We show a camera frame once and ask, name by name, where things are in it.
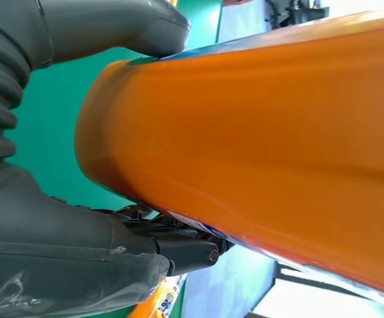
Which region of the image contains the orange juice bottle cartoon label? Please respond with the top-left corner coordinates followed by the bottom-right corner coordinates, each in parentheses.
top-left (127, 275), bottom-right (188, 318)

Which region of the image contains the black office chair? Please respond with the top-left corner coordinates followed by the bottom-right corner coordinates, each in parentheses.
top-left (265, 0), bottom-right (330, 30)

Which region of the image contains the dark metal frame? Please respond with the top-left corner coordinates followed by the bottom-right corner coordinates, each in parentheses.
top-left (274, 260), bottom-right (373, 301)

